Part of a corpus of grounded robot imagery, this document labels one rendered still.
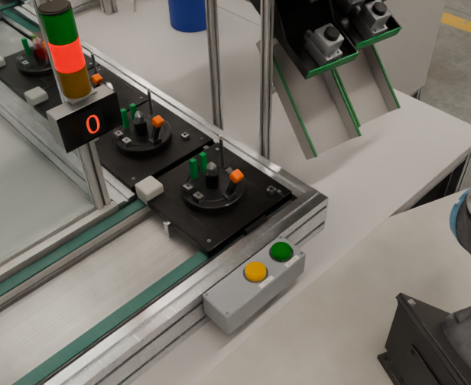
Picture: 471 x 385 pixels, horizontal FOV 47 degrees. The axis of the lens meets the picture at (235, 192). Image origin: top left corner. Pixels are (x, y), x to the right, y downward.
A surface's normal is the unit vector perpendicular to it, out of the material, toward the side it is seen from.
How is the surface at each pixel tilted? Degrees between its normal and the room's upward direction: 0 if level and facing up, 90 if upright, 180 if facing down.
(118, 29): 0
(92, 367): 0
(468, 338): 28
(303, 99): 45
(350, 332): 0
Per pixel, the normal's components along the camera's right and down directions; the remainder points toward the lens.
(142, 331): -0.03, -0.72
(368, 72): 0.37, -0.11
